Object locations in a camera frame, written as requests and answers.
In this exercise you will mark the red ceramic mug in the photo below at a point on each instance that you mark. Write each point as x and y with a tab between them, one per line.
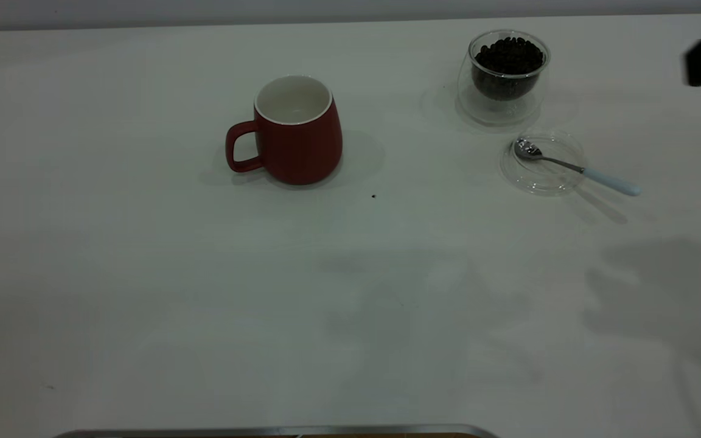
302	152

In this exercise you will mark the dark roasted coffee beans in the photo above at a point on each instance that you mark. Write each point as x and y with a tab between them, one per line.
509	64

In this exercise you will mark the clear glass lid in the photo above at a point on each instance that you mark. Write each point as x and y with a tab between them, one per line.
539	179

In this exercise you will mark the clear double-wall glass cup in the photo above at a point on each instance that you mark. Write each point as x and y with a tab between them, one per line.
499	109

